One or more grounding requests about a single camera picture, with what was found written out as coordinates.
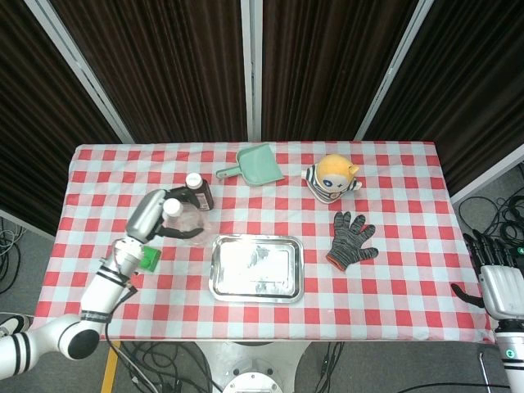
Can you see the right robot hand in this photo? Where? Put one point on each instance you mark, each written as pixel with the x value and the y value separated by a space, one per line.
pixel 497 286

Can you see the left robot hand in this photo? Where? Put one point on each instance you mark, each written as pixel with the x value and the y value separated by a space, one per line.
pixel 153 215

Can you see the clear plastic bottle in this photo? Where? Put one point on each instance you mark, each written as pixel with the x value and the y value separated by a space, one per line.
pixel 186 223

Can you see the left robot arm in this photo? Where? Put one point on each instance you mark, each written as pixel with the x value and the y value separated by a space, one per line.
pixel 82 319

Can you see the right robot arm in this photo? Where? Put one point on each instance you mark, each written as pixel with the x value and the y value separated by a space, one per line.
pixel 511 356

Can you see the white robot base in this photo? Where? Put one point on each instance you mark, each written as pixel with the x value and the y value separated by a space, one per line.
pixel 251 366

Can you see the brown medicine bottle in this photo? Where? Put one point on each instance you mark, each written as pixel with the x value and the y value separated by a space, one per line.
pixel 202 192

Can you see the metal tray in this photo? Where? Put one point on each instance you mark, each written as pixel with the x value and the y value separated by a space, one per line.
pixel 257 268

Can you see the green toy block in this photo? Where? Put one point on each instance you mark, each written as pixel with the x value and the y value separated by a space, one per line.
pixel 150 258

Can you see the green plastic dustpan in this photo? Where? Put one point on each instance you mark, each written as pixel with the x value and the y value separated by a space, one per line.
pixel 258 167

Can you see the red white checkered tablecloth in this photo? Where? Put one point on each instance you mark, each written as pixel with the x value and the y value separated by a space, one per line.
pixel 262 319

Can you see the grey knitted glove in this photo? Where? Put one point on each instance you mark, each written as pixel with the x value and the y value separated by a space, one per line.
pixel 349 240

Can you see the yellow floor tape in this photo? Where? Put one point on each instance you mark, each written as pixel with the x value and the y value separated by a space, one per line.
pixel 109 366

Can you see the black white sneaker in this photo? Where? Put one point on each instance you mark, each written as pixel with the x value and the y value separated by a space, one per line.
pixel 12 323

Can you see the yellow plush doll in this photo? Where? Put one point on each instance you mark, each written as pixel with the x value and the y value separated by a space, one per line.
pixel 332 179

